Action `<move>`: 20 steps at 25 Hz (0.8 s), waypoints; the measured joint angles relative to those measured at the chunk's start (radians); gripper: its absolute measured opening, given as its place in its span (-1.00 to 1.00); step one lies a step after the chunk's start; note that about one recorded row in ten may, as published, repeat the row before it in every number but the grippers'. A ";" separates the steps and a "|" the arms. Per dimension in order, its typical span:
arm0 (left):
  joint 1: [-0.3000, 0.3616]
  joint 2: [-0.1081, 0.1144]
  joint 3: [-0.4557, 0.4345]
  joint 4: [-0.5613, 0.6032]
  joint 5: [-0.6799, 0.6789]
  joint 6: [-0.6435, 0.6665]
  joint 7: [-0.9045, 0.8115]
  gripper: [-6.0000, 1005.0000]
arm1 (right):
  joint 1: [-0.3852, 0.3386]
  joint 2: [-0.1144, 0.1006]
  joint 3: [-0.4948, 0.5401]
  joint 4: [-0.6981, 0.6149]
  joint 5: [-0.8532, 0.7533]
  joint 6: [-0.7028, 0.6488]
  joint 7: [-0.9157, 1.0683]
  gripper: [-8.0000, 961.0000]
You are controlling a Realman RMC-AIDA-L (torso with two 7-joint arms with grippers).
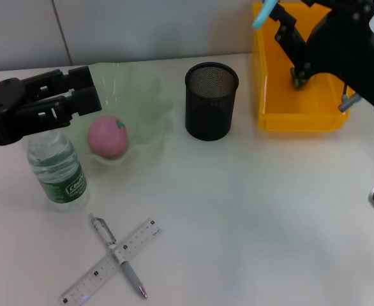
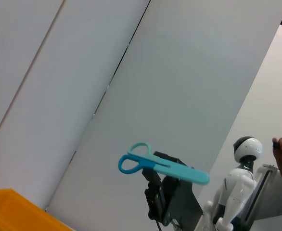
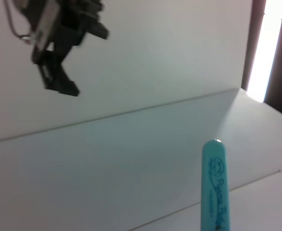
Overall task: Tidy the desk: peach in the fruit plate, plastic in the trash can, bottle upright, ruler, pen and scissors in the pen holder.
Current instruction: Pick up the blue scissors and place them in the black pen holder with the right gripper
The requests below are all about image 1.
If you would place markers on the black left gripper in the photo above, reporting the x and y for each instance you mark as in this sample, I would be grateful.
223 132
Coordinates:
2 111

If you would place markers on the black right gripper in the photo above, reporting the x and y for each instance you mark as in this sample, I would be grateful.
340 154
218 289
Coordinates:
349 44

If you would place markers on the blue scissors with sheath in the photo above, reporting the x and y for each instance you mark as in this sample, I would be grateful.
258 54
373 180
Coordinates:
262 14

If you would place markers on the pink toy peach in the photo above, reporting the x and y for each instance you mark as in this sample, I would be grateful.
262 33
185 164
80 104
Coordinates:
107 137

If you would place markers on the green plastic wrapper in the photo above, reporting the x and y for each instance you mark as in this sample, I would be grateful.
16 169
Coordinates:
297 81

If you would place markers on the clear water bottle green label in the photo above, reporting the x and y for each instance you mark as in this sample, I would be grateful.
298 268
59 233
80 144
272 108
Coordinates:
59 172

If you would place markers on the clear plastic ruler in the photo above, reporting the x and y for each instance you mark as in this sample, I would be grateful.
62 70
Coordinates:
88 280

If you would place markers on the pale green glass fruit plate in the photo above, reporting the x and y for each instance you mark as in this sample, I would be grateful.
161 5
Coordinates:
136 105

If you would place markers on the black mesh pen holder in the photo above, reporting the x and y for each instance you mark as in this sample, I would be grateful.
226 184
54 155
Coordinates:
209 108

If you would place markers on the clear grey ballpoint pen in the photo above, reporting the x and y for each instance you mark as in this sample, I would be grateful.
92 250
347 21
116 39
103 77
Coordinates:
131 274

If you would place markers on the yellow plastic storage bin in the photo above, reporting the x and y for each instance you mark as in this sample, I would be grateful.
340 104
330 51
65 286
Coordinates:
302 108

